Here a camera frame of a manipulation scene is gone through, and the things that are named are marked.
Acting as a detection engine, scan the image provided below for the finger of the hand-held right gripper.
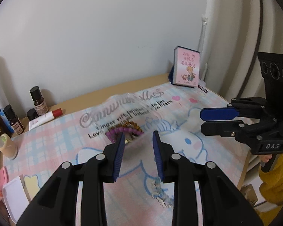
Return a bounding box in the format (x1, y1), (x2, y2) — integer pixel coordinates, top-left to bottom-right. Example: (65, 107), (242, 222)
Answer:
(200, 120), (258, 138)
(200, 97), (269, 121)

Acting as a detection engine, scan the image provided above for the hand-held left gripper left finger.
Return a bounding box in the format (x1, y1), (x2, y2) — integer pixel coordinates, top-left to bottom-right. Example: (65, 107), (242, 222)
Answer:
(16, 131), (126, 226)

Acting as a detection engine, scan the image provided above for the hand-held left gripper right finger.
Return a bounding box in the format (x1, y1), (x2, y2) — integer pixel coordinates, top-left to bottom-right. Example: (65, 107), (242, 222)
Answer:
(152, 130), (265, 226)

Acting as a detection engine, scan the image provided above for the purple bead bracelet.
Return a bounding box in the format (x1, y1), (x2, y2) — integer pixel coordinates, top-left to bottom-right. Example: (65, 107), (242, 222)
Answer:
(106, 126), (132, 143)

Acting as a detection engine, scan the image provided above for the brown wooden bead bracelet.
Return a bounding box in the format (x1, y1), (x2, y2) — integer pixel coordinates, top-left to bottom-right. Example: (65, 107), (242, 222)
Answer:
(121, 121), (143, 137)

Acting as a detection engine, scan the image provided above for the clear plastic container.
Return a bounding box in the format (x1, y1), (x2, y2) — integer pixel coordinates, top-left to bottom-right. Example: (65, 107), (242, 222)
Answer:
(104, 93), (161, 146)

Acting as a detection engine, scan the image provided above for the person's right forearm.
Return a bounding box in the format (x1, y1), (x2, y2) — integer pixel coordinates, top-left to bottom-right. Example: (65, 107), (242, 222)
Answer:
(258, 151), (283, 219)

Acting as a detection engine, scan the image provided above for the person's right hand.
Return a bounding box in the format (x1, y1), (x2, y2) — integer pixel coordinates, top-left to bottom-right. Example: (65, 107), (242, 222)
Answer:
(261, 154), (274, 167)

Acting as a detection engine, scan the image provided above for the black pen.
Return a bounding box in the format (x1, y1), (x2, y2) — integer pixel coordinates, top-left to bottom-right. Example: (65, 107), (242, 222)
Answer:
(198, 83), (209, 95)

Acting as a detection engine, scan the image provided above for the pink cartoon card box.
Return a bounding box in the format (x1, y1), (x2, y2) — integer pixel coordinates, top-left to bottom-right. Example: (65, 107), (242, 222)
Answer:
(169, 46), (201, 89)

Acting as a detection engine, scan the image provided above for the pastel plaid printed desk mat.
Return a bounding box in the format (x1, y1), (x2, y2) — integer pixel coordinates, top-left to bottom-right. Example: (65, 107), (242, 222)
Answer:
(2, 83), (253, 226)

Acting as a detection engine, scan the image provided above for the cream curtain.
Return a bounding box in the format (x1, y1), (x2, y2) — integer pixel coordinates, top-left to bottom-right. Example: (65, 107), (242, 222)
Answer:
(206, 0), (283, 104)

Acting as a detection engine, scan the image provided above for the white tube with red cap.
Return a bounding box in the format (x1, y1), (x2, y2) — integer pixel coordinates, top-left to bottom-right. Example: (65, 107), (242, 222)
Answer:
(28, 108), (63, 130)

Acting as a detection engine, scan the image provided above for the brown bottle with black cap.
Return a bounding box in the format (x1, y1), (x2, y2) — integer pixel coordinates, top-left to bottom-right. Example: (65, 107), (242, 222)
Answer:
(29, 86), (49, 116)

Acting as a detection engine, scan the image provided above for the small black jar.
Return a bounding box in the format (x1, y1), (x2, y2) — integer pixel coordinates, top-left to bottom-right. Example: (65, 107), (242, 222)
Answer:
(26, 108), (39, 121)

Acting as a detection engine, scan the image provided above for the dark brown dropper bottle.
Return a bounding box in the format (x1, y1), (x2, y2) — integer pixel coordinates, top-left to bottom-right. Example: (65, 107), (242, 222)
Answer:
(3, 104), (24, 134)

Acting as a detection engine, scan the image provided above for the small cream cup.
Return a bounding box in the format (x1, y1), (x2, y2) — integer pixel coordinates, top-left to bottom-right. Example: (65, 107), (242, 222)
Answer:
(0, 133), (18, 159)

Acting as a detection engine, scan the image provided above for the white plastic tray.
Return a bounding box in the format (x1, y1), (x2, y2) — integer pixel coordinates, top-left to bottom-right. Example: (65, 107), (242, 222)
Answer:
(2, 175), (30, 224)

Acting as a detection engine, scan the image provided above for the white wall pipe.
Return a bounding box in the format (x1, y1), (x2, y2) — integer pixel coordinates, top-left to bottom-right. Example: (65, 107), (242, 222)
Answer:
(198, 15), (209, 85)

